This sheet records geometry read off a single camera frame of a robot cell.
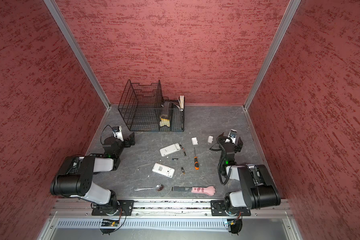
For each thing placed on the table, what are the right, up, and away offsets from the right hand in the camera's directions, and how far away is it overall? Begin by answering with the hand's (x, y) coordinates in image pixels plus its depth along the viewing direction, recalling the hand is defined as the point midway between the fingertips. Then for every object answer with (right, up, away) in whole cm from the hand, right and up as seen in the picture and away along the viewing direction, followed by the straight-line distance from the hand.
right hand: (229, 137), depth 89 cm
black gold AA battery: (-30, -8, +8) cm, 32 cm away
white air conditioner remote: (-40, -19, -4) cm, 44 cm away
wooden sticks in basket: (-29, +22, +6) cm, 37 cm away
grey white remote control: (-38, -9, +5) cm, 39 cm away
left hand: (-65, 0, +5) cm, 65 cm away
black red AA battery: (-28, -11, +5) cm, 31 cm away
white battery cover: (-10, -3, +13) cm, 16 cm away
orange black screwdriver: (-21, -16, 0) cm, 26 cm away
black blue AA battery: (-34, -14, +2) cm, 37 cm away
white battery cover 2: (-21, -4, +11) cm, 24 cm away
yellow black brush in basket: (-42, +10, +17) cm, 47 cm away
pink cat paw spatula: (-14, -27, -11) cm, 33 cm away
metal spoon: (-41, -26, -10) cm, 50 cm away
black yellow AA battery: (-29, -20, -2) cm, 35 cm away
